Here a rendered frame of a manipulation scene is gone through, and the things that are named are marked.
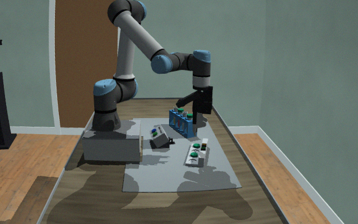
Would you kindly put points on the blue four-tube rack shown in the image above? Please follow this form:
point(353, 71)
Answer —
point(188, 126)

